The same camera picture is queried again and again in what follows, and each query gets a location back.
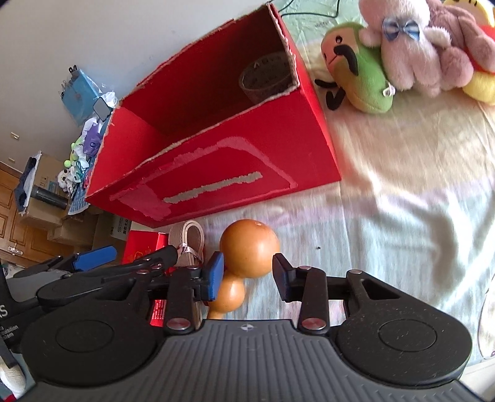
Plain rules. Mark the dark blue cloth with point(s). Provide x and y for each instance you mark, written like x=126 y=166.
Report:
x=24 y=185

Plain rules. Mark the large cardboard box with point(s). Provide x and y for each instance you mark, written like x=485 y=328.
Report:
x=38 y=218

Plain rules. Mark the pink plush toy with bow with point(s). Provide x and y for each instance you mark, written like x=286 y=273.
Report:
x=406 y=54

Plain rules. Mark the small green toy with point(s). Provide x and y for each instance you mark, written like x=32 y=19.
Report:
x=72 y=156

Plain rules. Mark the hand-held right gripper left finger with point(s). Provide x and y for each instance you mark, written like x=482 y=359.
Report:
x=214 y=276

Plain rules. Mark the brown cardboard box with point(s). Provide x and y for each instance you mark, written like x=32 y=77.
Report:
x=71 y=232

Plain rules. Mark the wooden cabinet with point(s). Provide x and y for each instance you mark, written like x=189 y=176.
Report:
x=7 y=220

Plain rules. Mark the bear print quilt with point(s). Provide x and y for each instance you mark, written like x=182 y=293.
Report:
x=406 y=174

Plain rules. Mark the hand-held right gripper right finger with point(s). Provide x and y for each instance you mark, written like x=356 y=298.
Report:
x=281 y=278

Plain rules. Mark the red cardboard box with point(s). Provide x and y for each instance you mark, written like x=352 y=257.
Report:
x=232 y=162

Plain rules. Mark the blue checked cloth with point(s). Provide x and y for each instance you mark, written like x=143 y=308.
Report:
x=79 y=201

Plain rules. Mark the beige woven slipper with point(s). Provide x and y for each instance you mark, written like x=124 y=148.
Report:
x=191 y=235

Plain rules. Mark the black thermos bottle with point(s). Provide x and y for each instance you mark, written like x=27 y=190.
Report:
x=48 y=196

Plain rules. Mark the green plush toy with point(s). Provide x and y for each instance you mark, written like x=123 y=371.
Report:
x=363 y=73

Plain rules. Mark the red gift box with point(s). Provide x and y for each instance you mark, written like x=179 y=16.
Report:
x=143 y=243

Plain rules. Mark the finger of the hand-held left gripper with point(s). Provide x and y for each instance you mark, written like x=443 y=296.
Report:
x=94 y=258
x=162 y=256

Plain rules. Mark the blue bag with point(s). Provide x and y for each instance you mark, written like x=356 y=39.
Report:
x=79 y=94

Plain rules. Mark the white printed carton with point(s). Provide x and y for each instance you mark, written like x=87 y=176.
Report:
x=120 y=230

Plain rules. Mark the purple toy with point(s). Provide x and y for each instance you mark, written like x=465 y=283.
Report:
x=91 y=139

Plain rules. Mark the small black mirror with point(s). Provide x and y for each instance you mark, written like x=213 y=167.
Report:
x=101 y=109

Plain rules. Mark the yellow plush toy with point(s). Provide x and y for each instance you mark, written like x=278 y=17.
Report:
x=481 y=87

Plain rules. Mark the orange wooden gourd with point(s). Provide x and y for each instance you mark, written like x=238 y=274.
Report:
x=247 y=251

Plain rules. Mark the mauve plush toy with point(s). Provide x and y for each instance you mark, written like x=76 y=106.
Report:
x=464 y=23

